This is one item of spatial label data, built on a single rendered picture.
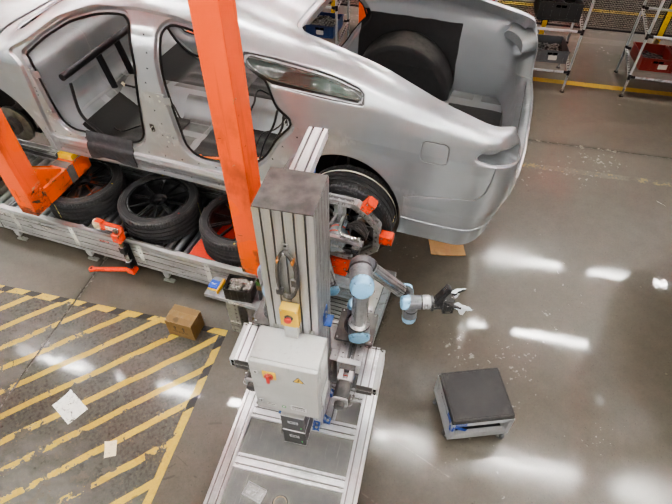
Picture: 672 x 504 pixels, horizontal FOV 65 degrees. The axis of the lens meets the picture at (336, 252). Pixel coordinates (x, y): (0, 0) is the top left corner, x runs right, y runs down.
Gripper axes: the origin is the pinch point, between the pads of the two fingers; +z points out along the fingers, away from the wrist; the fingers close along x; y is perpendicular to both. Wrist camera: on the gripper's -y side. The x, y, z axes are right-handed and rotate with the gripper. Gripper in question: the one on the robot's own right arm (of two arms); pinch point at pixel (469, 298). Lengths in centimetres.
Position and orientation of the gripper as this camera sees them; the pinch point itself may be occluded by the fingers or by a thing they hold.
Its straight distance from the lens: 278.0
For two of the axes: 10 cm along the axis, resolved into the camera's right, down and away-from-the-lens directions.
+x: 0.2, 6.4, -7.7
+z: 10.0, -0.1, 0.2
